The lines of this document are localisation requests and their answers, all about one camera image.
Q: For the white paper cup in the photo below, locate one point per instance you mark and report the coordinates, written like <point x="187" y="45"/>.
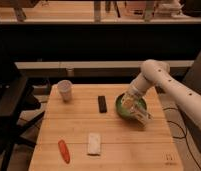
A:
<point x="65" y="90"/>

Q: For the black rectangular block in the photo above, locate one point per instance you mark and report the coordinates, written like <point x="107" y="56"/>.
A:
<point x="102" y="104"/>

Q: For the black chair frame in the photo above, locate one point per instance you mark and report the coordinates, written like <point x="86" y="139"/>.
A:
<point x="15" y="96"/>

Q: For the white folded cloth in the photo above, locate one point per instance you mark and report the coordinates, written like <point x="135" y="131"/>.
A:
<point x="94" y="144"/>

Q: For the green round plate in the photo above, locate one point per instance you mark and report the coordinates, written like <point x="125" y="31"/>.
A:
<point x="121" y="111"/>

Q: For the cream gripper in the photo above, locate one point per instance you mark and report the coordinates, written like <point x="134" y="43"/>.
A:
<point x="129" y="100"/>

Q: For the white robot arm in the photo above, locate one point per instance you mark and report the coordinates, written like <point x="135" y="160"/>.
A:
<point x="154" y="72"/>

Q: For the dark chair back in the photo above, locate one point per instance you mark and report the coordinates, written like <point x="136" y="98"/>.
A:
<point x="193" y="80"/>

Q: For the white labelled bottle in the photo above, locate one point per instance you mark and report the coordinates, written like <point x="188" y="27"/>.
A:
<point x="138" y="110"/>

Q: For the orange carrot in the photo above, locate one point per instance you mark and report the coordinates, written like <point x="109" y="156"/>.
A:
<point x="64" y="151"/>

